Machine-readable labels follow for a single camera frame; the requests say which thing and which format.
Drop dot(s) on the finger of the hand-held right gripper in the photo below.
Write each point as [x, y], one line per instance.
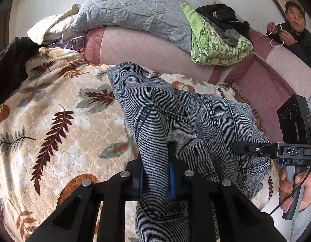
[253, 149]

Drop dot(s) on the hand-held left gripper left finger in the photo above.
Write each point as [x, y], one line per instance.
[139, 184]

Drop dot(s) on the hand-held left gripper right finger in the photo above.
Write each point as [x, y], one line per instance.
[172, 179]

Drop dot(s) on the blue denim pants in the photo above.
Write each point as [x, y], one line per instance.
[150, 100]

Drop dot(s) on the black pants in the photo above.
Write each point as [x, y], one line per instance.
[9, 63]

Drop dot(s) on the person's right hand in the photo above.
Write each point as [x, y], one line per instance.
[285, 184]

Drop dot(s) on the small grey cloth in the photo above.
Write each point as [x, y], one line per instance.
[231, 36]

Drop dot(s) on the green printed blanket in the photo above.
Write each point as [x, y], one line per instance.
[213, 45]

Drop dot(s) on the cream leaf-print blanket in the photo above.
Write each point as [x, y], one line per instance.
[57, 93]

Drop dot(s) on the black garment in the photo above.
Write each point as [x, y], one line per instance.
[221, 12]

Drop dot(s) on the pink quilted mattress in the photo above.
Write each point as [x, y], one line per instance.
[145, 48]

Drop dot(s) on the small blue packet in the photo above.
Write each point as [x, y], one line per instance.
[78, 43]

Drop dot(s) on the grey quilted blanket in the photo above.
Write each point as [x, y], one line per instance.
[130, 7]

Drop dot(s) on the cream pillow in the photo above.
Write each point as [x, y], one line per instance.
[52, 27]

